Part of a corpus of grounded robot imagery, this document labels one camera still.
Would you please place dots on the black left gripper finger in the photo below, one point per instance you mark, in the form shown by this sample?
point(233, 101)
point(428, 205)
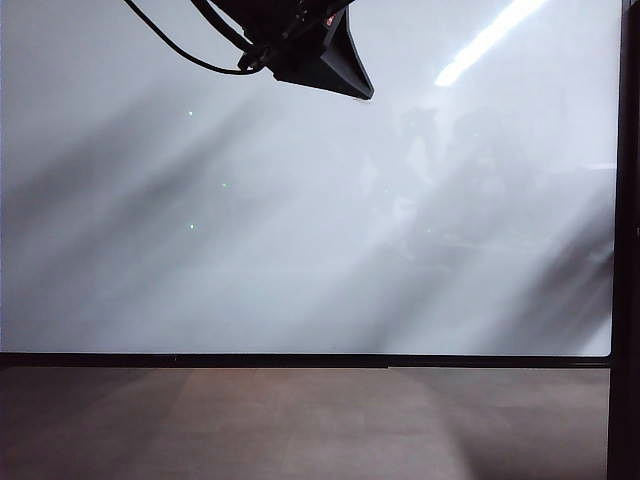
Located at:
point(350, 60)
point(310, 72)

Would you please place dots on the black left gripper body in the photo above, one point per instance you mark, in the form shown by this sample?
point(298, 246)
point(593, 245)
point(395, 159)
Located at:
point(290, 25)

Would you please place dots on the white glossy whiteboard panel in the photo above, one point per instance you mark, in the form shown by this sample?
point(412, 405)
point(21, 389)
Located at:
point(250, 225)

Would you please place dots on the black whiteboard frame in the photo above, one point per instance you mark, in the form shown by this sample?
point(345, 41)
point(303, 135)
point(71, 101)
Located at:
point(627, 250)

